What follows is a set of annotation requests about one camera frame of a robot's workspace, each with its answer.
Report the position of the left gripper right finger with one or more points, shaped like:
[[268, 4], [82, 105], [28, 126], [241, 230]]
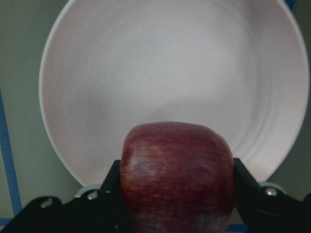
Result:
[[266, 208]]

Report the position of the red apple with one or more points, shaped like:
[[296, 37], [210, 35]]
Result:
[[177, 178]]

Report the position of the pink plate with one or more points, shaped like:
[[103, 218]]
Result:
[[239, 67]]

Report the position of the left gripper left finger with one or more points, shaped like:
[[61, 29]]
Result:
[[94, 209]]

